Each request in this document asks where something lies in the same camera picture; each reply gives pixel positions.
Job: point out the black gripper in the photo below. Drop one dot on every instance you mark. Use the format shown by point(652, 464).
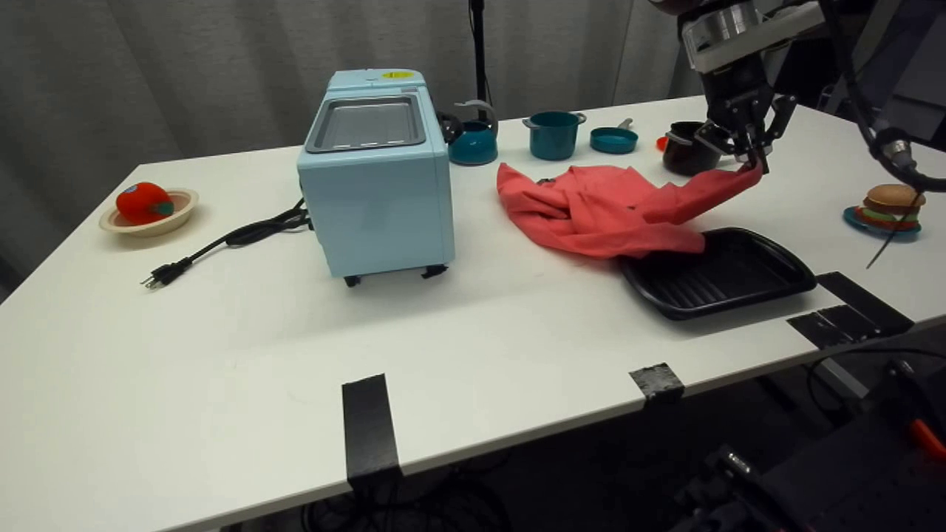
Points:
point(741, 89)

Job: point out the red cloth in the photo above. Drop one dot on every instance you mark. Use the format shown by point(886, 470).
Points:
point(611, 210)

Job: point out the black pot with red knob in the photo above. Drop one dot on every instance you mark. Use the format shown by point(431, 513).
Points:
point(688, 153)

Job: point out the teal small plate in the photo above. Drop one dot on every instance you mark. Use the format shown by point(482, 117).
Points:
point(856, 227)

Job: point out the toy burger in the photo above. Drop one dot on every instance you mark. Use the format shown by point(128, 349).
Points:
point(892, 204)

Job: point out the black ridged grill tray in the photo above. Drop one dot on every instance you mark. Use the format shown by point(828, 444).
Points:
point(728, 283)

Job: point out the teal toy frying pan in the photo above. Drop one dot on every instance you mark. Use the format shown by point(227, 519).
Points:
point(614, 139)

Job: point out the teal toy pot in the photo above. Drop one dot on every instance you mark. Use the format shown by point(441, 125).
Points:
point(553, 136)

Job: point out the small black tape piece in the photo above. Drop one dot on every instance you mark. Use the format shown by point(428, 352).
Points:
point(657, 379)

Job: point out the teal toy kettle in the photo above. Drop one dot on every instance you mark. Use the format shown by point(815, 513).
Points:
point(475, 142)

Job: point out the light blue toaster oven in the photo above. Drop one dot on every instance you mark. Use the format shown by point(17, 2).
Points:
point(380, 197)

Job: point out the long black tape strip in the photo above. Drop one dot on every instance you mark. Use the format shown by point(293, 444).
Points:
point(370, 423)

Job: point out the beige shallow bowl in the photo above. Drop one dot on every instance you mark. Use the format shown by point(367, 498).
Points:
point(181, 210)

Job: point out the red toy tomato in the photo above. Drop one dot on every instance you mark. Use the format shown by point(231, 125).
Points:
point(144, 201)

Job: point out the black camera stand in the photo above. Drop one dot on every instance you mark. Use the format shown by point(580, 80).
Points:
point(481, 48)

